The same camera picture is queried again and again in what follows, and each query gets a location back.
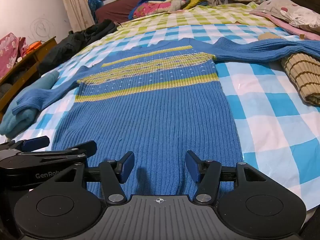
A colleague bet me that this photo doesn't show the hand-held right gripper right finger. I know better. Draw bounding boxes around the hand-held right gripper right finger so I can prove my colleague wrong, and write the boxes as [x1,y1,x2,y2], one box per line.
[186,150,267,204]

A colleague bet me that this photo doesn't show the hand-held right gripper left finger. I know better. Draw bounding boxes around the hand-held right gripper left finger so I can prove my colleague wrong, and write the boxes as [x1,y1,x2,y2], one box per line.
[54,151,135,204]

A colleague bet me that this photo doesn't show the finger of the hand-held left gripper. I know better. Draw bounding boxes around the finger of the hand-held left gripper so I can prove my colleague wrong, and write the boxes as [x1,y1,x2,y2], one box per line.
[32,141,97,167]
[0,136,50,153]

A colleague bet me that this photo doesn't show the blue knit sweater yellow stripes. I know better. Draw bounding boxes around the blue knit sweater yellow stripes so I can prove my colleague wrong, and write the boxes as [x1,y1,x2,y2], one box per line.
[11,37,320,198]

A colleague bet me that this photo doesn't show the teal folded sweater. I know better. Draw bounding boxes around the teal folded sweater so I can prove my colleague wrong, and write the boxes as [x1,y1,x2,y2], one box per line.
[0,70,60,139]

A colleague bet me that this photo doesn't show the wooden cabinet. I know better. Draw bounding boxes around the wooden cabinet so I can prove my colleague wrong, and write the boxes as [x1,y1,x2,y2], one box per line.
[0,36,57,115]

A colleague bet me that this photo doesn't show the blue white checked bed sheet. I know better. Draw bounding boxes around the blue white checked bed sheet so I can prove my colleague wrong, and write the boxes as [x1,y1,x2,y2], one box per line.
[0,24,320,210]

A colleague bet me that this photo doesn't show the pink floral cloth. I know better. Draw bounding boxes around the pink floral cloth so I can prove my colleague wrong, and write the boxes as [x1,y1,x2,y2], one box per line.
[0,32,27,79]

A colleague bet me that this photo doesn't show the orange item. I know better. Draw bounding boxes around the orange item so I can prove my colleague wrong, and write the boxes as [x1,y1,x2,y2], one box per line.
[26,41,42,54]

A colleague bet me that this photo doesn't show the black jacket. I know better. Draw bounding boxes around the black jacket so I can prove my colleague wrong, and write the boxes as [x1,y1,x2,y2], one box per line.
[37,19,118,77]

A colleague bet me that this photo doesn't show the blue plastic bag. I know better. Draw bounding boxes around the blue plastic bag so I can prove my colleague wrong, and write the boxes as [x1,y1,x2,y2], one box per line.
[86,0,103,23]

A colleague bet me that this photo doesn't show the rolled bamboo mat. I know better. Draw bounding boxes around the rolled bamboo mat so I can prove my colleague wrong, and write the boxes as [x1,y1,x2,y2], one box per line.
[257,32,320,105]

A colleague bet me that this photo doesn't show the maroon headboard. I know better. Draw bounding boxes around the maroon headboard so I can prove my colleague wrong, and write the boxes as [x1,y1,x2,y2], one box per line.
[95,0,198,24]

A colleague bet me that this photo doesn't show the green white checked bed sheet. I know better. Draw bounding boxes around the green white checked bed sheet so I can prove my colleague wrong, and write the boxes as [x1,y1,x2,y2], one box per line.
[82,1,283,53]

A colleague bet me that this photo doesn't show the pink green floral blanket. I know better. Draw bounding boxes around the pink green floral blanket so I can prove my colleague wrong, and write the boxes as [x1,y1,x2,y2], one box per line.
[134,0,175,18]

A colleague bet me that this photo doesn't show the yellow-green cloth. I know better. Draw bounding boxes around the yellow-green cloth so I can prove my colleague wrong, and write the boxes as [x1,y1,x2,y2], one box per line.
[184,0,208,10]

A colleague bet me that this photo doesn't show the spotted grey pillow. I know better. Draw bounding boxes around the spotted grey pillow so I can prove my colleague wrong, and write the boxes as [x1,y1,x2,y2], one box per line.
[250,0,320,33]

